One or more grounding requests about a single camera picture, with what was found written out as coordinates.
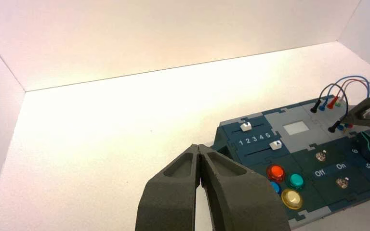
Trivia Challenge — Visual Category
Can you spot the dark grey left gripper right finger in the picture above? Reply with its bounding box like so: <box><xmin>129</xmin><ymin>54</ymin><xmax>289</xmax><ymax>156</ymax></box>
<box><xmin>199</xmin><ymin>144</ymin><xmax>291</xmax><ymax>231</ymax></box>

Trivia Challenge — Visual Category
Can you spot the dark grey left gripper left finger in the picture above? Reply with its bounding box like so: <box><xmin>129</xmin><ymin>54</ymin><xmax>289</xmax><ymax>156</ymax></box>
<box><xmin>134</xmin><ymin>144</ymin><xmax>201</xmax><ymax>231</ymax></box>

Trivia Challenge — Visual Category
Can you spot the blue jumper wire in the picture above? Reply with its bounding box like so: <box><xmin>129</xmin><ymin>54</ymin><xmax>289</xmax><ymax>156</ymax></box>
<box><xmin>319</xmin><ymin>75</ymin><xmax>370</xmax><ymax>131</ymax></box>

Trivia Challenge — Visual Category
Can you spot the blue push button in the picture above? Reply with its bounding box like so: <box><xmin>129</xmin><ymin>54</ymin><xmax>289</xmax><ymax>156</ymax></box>
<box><xmin>269</xmin><ymin>181</ymin><xmax>282</xmax><ymax>195</ymax></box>

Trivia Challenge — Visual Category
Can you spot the red push button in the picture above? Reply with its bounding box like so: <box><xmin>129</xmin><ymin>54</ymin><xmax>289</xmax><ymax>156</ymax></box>
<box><xmin>266</xmin><ymin>164</ymin><xmax>286</xmax><ymax>183</ymax></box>

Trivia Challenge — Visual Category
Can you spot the yellow push button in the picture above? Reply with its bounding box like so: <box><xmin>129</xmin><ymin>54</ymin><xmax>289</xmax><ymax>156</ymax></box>
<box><xmin>281</xmin><ymin>189</ymin><xmax>304</xmax><ymax>210</ymax></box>

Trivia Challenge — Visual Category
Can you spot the teal push button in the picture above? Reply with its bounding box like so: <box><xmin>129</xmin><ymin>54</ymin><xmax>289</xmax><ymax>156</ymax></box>
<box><xmin>287</xmin><ymin>173</ymin><xmax>306</xmax><ymax>190</ymax></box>

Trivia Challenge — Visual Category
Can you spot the blue grey control box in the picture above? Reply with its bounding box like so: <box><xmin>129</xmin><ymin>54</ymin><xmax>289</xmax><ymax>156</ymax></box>
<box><xmin>212</xmin><ymin>94</ymin><xmax>370</xmax><ymax>221</ymax></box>

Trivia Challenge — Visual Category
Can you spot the white jumper wire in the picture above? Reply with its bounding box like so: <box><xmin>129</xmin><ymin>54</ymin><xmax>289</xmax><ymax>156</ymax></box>
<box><xmin>335</xmin><ymin>83</ymin><xmax>370</xmax><ymax>111</ymax></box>

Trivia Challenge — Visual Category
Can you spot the red jumper wire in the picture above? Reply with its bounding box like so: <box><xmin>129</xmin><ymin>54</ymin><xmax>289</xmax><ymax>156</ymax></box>
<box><xmin>328</xmin><ymin>79</ymin><xmax>369</xmax><ymax>129</ymax></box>

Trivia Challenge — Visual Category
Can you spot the black jumper wire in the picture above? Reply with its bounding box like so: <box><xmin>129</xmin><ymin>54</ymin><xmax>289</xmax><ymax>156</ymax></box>
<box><xmin>310</xmin><ymin>83</ymin><xmax>349</xmax><ymax>134</ymax></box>

